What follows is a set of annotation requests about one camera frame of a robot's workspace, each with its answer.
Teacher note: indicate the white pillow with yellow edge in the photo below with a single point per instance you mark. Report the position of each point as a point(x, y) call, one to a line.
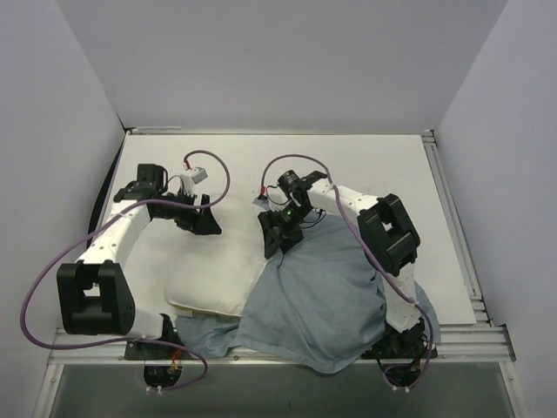
point(215, 274)

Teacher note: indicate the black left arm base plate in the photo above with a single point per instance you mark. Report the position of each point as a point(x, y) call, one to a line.
point(137, 350)

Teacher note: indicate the blue-grey fabric pillowcase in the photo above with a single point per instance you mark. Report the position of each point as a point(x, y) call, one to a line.
point(321, 305)

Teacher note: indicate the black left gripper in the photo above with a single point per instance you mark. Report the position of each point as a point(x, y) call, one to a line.
point(191, 214)

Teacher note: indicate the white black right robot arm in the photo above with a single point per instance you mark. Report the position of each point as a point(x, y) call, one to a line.
point(381, 225)

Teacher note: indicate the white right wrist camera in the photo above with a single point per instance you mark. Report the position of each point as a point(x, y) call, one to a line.
point(273, 199)

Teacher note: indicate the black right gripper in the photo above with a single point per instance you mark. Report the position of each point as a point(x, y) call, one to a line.
point(278, 232)

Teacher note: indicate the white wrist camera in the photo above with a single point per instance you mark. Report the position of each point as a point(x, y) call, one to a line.
point(191, 177)
point(273, 199)

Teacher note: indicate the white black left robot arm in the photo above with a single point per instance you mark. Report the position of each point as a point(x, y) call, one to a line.
point(94, 295)

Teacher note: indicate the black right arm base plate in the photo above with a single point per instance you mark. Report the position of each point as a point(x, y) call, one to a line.
point(410, 344)

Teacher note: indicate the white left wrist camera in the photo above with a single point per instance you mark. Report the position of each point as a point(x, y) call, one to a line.
point(191, 177)

